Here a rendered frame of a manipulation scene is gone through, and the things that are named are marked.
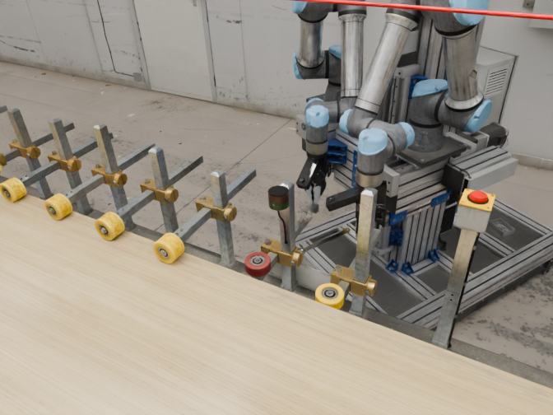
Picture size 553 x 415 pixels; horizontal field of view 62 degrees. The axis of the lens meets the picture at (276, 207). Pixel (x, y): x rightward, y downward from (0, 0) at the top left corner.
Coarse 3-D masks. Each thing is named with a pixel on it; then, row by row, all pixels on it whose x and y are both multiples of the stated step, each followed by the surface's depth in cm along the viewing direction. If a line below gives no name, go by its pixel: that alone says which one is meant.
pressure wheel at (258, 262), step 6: (258, 252) 142; (246, 258) 140; (252, 258) 141; (258, 258) 140; (264, 258) 141; (246, 264) 138; (252, 264) 138; (258, 264) 138; (264, 264) 138; (270, 264) 139; (246, 270) 139; (252, 270) 137; (258, 270) 137; (264, 270) 138; (252, 276) 139; (258, 276) 138
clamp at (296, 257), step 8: (272, 240) 153; (264, 248) 150; (272, 248) 149; (280, 248) 149; (296, 248) 149; (280, 256) 149; (288, 256) 147; (296, 256) 146; (288, 264) 149; (296, 264) 147
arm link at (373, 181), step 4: (356, 172) 128; (356, 176) 128; (360, 176) 126; (364, 176) 126; (368, 176) 125; (372, 176) 125; (376, 176) 125; (380, 176) 126; (356, 180) 129; (360, 180) 127; (364, 180) 126; (368, 180) 126; (372, 180) 126; (376, 180) 126; (380, 180) 127; (360, 184) 128; (364, 184) 127; (368, 184) 127; (372, 184) 126; (376, 184) 127
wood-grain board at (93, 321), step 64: (0, 192) 178; (0, 256) 146; (64, 256) 145; (128, 256) 144; (192, 256) 143; (0, 320) 124; (64, 320) 123; (128, 320) 123; (192, 320) 122; (256, 320) 121; (320, 320) 120; (0, 384) 108; (64, 384) 108; (128, 384) 107; (192, 384) 106; (256, 384) 106; (320, 384) 105; (384, 384) 105; (448, 384) 104; (512, 384) 103
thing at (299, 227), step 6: (312, 204) 171; (306, 210) 168; (312, 210) 168; (300, 222) 162; (306, 222) 164; (300, 228) 161; (270, 252) 149; (270, 258) 147; (276, 258) 149; (270, 270) 147; (264, 276) 143
